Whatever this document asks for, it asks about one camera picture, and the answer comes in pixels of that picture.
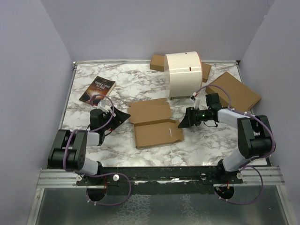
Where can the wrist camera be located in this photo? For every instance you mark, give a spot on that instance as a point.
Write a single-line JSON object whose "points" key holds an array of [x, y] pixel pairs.
{"points": [[102, 106], [196, 101]]}

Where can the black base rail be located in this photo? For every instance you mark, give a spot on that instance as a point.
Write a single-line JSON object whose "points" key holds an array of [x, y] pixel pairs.
{"points": [[158, 180]]}

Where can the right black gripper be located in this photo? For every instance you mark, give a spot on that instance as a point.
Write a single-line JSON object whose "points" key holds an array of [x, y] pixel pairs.
{"points": [[190, 118]]}

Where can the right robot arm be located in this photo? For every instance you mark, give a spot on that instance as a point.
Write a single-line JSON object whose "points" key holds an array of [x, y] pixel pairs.
{"points": [[254, 136]]}

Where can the brown cardboard piece behind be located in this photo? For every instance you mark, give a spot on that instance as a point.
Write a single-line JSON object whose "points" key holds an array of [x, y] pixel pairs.
{"points": [[205, 72]]}

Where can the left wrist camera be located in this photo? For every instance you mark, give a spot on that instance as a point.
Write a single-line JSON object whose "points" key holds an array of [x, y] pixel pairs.
{"points": [[102, 106]]}

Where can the dark paperback book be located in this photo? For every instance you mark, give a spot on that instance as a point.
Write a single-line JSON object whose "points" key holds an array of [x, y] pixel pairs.
{"points": [[99, 87]]}

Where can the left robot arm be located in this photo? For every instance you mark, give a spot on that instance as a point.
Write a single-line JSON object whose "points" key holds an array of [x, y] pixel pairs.
{"points": [[68, 151]]}

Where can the closed brown cardboard box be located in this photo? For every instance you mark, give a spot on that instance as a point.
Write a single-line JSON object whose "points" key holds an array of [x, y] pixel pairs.
{"points": [[242, 97]]}

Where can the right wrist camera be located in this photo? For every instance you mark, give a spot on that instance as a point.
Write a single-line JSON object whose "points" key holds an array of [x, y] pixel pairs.
{"points": [[196, 101]]}

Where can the small brown box behind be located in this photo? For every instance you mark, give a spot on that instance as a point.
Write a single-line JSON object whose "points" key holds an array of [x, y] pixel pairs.
{"points": [[157, 62]]}

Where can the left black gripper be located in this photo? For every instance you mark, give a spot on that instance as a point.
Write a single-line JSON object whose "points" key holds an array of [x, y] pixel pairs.
{"points": [[119, 117]]}

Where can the white cylindrical bread box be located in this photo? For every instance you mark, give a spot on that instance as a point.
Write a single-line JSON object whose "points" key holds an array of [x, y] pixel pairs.
{"points": [[183, 72]]}

